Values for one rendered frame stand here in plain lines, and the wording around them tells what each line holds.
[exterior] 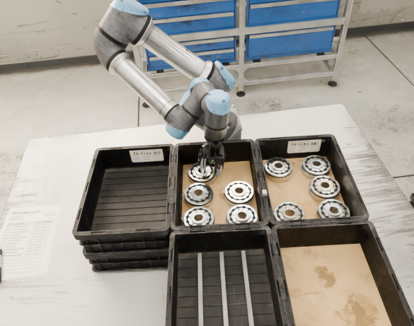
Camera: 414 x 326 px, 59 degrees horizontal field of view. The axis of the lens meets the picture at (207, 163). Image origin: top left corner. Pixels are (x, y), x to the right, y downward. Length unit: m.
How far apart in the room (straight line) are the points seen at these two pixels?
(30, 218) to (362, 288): 1.22
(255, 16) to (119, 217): 2.10
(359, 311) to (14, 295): 1.08
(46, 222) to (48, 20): 2.69
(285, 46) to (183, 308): 2.47
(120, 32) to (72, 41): 2.70
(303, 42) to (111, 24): 2.13
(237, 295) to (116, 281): 0.44
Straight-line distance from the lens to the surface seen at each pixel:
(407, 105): 3.45
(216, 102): 1.11
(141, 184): 1.40
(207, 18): 2.94
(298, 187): 1.37
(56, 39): 4.04
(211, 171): 1.37
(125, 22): 1.34
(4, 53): 4.26
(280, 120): 1.87
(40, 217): 1.61
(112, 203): 1.37
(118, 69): 1.34
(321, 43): 3.28
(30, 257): 1.51
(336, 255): 1.22
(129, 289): 1.31
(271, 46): 3.15
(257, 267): 1.16
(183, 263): 1.17
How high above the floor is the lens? 1.83
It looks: 44 degrees down
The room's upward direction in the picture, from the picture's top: 4 degrees counter-clockwise
